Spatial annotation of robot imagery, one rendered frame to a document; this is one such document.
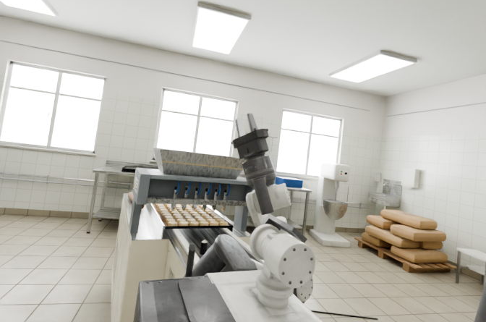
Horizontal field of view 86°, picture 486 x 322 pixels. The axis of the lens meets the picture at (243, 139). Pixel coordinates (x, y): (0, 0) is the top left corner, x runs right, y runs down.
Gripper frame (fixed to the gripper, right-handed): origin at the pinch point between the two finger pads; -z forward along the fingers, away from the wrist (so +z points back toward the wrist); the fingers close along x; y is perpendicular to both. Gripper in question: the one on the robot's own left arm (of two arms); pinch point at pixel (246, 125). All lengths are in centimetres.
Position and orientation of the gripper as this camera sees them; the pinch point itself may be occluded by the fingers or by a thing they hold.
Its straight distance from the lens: 80.8
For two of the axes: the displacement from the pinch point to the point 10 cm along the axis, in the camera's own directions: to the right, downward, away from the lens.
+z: 2.7, 9.5, -1.8
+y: -5.9, 0.1, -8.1
